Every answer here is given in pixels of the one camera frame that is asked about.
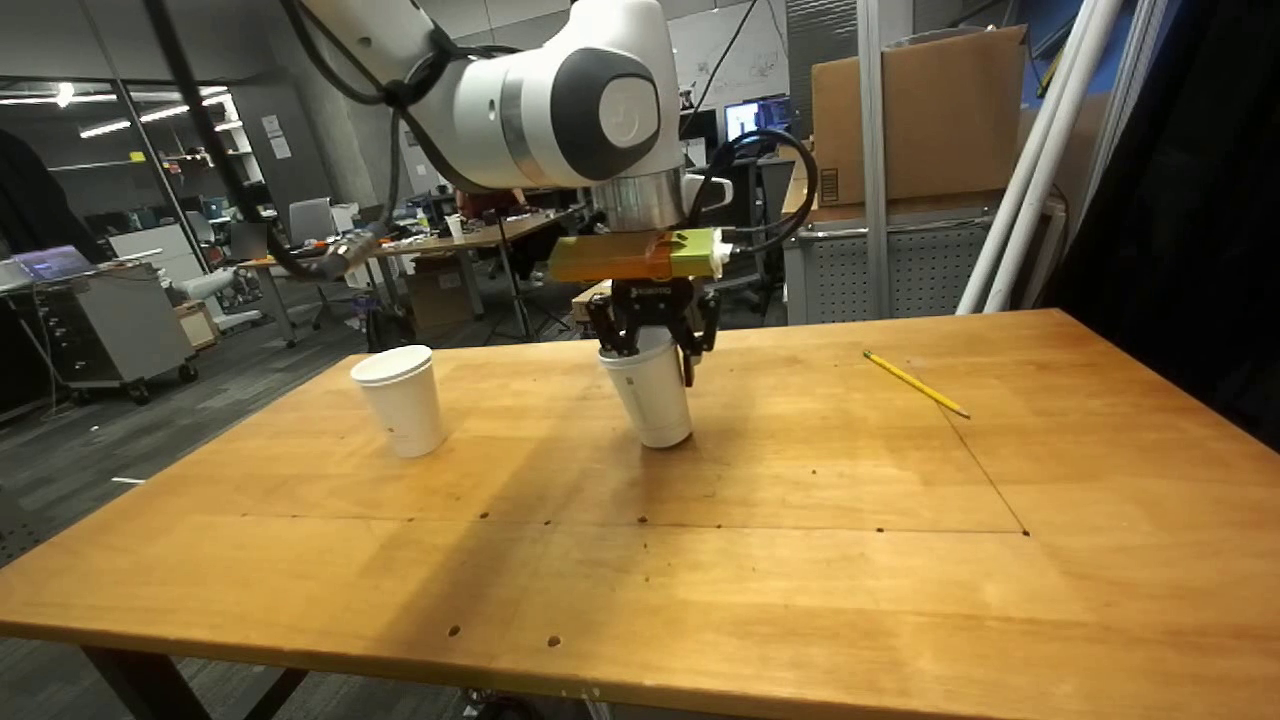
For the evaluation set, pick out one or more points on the cluttered wooden work table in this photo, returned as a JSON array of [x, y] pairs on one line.
[[442, 237]]

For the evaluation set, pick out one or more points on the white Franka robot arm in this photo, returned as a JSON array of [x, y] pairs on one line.
[[535, 104]]

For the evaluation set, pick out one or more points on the grey metal post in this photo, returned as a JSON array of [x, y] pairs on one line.
[[875, 162]]

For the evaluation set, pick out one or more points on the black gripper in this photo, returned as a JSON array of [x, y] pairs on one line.
[[653, 305]]

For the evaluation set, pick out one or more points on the open laptop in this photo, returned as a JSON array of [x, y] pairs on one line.
[[52, 262]]

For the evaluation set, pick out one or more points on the white paper cup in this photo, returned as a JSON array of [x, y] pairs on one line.
[[407, 407], [653, 400]]

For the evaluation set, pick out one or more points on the black table leg frame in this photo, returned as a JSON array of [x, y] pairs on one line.
[[145, 685]]

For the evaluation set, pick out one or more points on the black curtain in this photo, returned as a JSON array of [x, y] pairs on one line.
[[1187, 200]]

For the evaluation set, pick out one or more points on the large cardboard box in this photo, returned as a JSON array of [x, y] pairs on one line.
[[920, 122]]

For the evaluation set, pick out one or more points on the white plastic pipe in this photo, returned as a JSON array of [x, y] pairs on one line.
[[1045, 134], [1080, 134]]

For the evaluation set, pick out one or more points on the yellow-green wrist camera box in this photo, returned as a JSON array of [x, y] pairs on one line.
[[642, 256]]

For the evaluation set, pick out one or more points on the yellow pencil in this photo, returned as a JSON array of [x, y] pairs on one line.
[[920, 386]]

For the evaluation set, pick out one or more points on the grey equipment cart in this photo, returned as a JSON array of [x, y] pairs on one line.
[[121, 326]]

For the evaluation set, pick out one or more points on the small computer monitor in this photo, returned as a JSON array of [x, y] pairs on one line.
[[759, 122]]

